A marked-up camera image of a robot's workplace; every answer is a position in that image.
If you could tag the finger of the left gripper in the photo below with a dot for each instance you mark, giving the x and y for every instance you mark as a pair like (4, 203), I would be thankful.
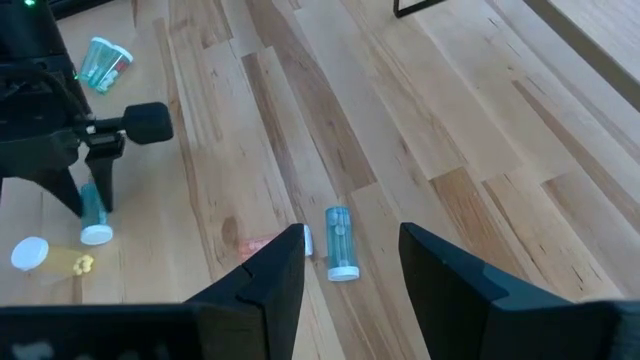
(104, 170)
(62, 187)

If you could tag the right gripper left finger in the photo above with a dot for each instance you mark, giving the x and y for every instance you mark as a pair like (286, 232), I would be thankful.
(260, 310)

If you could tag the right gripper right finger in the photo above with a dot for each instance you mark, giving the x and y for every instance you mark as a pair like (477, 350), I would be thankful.
(450, 300)

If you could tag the blue pill bottle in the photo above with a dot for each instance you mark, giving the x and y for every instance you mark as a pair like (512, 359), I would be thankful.
(96, 235)

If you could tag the yellow translucent medicine bottle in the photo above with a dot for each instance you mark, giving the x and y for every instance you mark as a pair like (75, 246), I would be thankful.
(30, 253)

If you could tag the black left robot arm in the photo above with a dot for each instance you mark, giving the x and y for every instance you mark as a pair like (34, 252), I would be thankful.
(30, 30)

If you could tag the red translucent medicine bottle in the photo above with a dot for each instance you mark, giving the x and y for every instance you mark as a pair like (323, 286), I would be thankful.
(255, 245)

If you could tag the green translucent medicine bottle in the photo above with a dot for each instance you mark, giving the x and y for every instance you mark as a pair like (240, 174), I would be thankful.
(114, 72)
(95, 57)

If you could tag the blue translucent medicine bottle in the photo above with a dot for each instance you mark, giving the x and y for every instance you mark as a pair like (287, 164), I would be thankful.
(341, 240)

